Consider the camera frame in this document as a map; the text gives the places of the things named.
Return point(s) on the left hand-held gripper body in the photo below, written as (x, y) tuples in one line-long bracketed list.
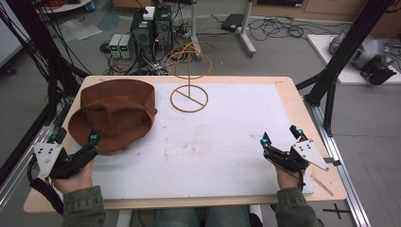
[(47, 156)]

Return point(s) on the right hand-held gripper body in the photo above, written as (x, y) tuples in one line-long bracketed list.
[(307, 153)]

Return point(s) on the brown felt hat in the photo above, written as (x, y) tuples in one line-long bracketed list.
[(115, 115)]

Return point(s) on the person's right hand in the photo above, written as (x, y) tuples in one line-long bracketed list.
[(286, 179)]

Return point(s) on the person's left hand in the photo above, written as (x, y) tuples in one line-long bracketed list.
[(75, 180)]

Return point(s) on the light wooden table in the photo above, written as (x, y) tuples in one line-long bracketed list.
[(315, 107)]

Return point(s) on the thin wooden stick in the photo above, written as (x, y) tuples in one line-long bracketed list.
[(321, 185)]

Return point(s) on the white table mat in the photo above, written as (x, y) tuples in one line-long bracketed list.
[(201, 142)]

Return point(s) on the white floor board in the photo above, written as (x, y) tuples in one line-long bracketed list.
[(346, 72)]

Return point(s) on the white table leg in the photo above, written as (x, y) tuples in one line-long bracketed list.
[(124, 218)]

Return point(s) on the grey bench power supply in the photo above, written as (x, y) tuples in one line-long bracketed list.
[(125, 46), (115, 45)]

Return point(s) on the black device on board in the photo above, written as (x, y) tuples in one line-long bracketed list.
[(376, 72)]

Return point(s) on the person's legs in jeans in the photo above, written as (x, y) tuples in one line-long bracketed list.
[(201, 217)]

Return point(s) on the grey robot shell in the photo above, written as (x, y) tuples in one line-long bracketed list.
[(359, 50)]

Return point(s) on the clear plastic sheet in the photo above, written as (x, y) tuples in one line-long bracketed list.
[(83, 28)]

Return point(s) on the white metal stand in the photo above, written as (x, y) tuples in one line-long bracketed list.
[(246, 30)]

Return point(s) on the black computer tower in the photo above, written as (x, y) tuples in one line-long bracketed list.
[(142, 33), (164, 30)]

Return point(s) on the flat black box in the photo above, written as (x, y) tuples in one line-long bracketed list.
[(232, 22)]

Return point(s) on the small white box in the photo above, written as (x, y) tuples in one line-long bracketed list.
[(148, 12)]

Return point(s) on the aluminium rail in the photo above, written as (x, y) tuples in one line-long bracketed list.
[(22, 164), (339, 170)]

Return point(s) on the black metal frame post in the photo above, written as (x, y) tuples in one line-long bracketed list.
[(343, 56), (38, 53)]

